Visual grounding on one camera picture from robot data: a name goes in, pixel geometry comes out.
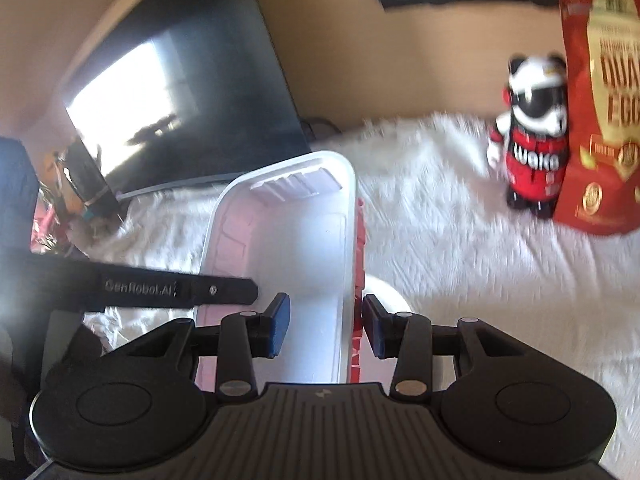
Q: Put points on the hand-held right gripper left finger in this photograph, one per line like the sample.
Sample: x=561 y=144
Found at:
x=280 y=325

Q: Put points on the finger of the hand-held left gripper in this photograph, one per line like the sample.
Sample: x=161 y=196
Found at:
x=230 y=291

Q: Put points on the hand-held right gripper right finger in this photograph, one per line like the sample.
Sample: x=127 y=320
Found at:
x=372 y=330

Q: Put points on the white bowl with orange logo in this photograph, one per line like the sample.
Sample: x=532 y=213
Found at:
x=390 y=292

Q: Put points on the white square dish red outside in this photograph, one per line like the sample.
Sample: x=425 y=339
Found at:
x=300 y=240

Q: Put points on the pink wrapper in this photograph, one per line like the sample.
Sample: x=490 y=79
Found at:
x=47 y=235

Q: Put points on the white textured cloth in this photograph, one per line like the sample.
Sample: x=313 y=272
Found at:
x=475 y=285

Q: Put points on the blue cloth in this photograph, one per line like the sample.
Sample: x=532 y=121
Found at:
x=17 y=195

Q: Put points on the black monitor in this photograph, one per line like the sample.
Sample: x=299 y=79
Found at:
x=200 y=85

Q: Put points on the panda figurine in red suit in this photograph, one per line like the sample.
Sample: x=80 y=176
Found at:
x=530 y=160

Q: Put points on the red snack bag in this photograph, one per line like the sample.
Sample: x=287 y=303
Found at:
x=600 y=135

